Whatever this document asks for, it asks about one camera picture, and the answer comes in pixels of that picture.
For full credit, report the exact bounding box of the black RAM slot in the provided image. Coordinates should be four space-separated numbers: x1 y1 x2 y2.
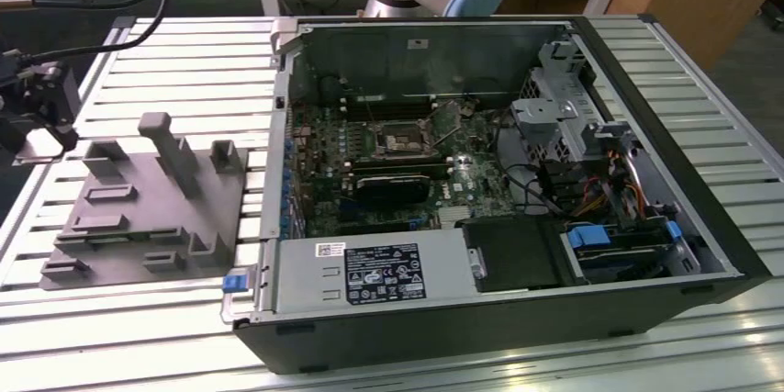
341 96 433 111
345 106 429 121

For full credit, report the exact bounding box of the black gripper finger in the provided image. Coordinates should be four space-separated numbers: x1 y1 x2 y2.
29 62 83 151
0 109 31 155

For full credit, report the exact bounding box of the green motherboard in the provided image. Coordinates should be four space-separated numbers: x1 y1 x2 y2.
284 97 535 237

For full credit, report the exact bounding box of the coloured power wire bundle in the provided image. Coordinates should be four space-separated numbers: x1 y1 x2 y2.
572 146 651 223

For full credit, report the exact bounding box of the silver square CPU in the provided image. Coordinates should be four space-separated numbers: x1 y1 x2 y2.
12 127 68 164

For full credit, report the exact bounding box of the black expansion slot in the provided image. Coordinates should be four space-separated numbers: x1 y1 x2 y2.
336 219 429 236

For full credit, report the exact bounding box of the metal socket cover frame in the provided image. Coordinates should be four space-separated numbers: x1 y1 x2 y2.
425 100 476 149

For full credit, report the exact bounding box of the blue disk carrier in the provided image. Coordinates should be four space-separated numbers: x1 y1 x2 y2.
565 222 613 253

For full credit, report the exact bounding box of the black open PC case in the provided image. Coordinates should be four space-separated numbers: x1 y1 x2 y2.
231 14 772 375

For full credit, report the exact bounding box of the black graphics card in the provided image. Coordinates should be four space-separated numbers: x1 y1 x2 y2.
353 174 433 209

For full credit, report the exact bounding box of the small silver heatsink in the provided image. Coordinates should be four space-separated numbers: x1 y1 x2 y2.
437 207 476 228

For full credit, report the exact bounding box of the green RAM stick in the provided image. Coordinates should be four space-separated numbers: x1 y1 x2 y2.
84 234 152 244

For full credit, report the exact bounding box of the silver metal drive cage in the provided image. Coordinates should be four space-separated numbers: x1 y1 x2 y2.
508 40 636 166

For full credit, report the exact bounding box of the black CPU socket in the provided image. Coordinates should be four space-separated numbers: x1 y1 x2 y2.
369 119 437 158

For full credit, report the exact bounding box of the grey power supply unit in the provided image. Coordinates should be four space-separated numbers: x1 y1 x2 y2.
268 226 479 313

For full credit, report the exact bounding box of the grey plastic parts rack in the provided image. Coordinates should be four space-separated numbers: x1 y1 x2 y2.
37 111 251 292

